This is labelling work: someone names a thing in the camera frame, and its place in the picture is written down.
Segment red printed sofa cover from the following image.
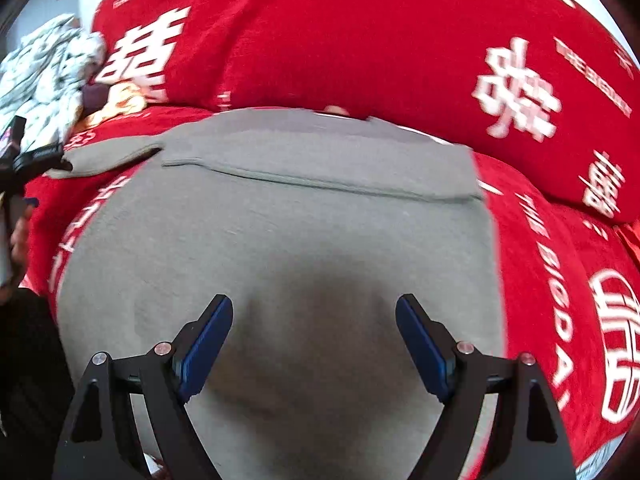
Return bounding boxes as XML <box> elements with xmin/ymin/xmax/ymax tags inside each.
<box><xmin>22</xmin><ymin>105</ymin><xmax>640</xmax><ymax>473</ymax></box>

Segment red printed back cushion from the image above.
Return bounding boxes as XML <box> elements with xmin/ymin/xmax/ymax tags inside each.
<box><xmin>91</xmin><ymin>0</ymin><xmax>640</xmax><ymax>226</ymax></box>

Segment grey fleece garment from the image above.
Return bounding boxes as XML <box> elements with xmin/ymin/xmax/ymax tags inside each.
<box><xmin>45</xmin><ymin>107</ymin><xmax>506</xmax><ymax>480</ymax></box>

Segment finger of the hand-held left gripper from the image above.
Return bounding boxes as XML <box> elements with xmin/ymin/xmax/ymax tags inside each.
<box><xmin>14</xmin><ymin>142</ymin><xmax>74</xmax><ymax>173</ymax></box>

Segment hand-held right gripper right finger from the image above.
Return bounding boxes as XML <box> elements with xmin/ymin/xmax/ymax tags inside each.
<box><xmin>395</xmin><ymin>294</ymin><xmax>578</xmax><ymax>480</ymax></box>

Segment orange yellow cloth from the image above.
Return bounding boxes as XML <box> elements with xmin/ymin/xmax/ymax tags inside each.
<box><xmin>75</xmin><ymin>82</ymin><xmax>149</xmax><ymax>132</ymax></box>

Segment red ornate patterned cushion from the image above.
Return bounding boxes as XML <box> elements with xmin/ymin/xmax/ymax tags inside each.
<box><xmin>616</xmin><ymin>221</ymin><xmax>640</xmax><ymax>258</ymax></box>

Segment person's dark trousers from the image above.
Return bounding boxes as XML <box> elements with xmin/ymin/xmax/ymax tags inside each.
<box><xmin>0</xmin><ymin>285</ymin><xmax>77</xmax><ymax>480</ymax></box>

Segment white green patterned cloth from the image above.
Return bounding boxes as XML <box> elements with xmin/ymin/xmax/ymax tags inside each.
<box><xmin>0</xmin><ymin>14</ymin><xmax>107</xmax><ymax>153</ymax></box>

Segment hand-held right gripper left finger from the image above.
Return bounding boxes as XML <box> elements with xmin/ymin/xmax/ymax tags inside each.
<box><xmin>52</xmin><ymin>294</ymin><xmax>234</xmax><ymax>480</ymax></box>

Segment person's left hand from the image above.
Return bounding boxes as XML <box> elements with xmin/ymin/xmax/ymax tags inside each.
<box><xmin>9</xmin><ymin>204</ymin><xmax>34</xmax><ymax>272</ymax></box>

